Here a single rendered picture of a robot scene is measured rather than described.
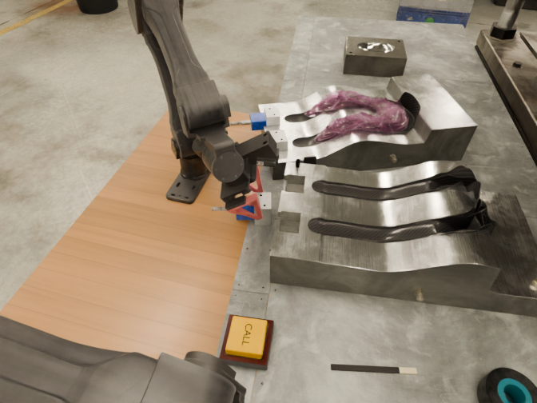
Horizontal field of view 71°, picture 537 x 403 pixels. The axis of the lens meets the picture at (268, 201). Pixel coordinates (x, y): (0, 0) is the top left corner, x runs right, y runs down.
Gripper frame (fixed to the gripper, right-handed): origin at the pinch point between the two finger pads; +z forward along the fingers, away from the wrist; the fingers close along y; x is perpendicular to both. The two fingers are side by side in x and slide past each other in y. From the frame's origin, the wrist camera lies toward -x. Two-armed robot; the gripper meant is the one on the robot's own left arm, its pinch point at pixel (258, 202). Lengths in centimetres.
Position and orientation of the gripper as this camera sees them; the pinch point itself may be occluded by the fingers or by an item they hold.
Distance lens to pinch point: 82.0
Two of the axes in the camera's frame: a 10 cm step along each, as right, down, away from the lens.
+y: 0.0, -7.2, 7.0
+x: -8.7, 3.4, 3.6
